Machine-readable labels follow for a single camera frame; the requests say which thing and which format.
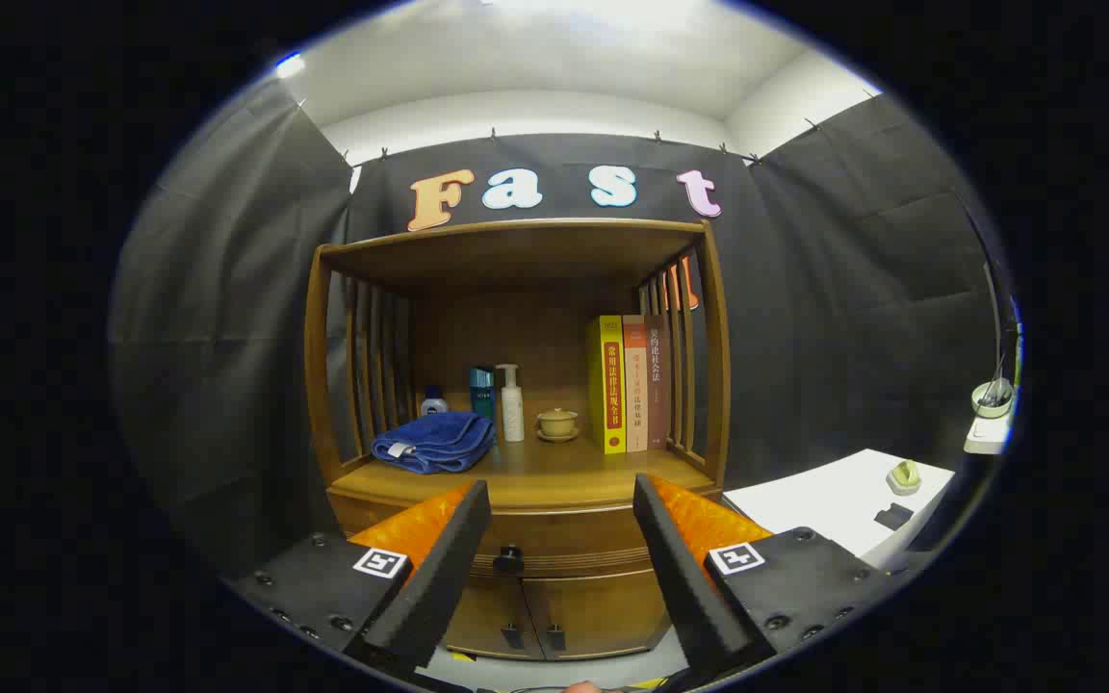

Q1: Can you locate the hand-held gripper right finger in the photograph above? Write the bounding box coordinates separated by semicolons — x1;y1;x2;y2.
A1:
632;472;907;686

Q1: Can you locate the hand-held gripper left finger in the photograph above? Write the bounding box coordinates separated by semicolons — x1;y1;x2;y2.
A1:
225;479;493;680

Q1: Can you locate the wooden drawer with black knob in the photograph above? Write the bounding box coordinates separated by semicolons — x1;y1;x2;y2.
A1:
335;486;721;580

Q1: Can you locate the wooden cabinet door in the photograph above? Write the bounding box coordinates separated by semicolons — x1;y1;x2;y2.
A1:
524;570;673;661
444;576;546;661

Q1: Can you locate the wooden countertop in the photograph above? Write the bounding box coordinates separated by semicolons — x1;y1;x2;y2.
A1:
328;438;719;511

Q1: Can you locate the white side cabinet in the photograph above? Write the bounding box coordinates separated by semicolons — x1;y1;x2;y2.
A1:
723;448;957;569

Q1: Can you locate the wooden cabinet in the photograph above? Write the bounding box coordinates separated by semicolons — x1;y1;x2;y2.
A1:
304;218;734;663

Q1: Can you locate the folded blue towel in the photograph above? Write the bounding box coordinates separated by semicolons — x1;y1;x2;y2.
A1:
372;411;498;475

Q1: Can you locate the white pump bottle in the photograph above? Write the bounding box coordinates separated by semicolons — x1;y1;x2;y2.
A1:
496;364;526;443

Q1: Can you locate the blue glass bottle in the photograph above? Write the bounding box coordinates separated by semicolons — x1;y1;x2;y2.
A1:
469;366;496;424

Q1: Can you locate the brown book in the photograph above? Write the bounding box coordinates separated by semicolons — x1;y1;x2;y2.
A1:
644;315;671;450

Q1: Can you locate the yellow lidded tea cup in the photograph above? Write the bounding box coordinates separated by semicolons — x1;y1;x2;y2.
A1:
536;408;580;444

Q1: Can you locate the beige book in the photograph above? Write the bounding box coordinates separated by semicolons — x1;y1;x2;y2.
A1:
622;315;650;452

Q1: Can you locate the yellow book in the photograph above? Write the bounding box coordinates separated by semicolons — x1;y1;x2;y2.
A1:
588;315;628;455

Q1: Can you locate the round white holder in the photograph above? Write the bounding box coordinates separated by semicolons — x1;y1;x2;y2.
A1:
971;378;1015;420

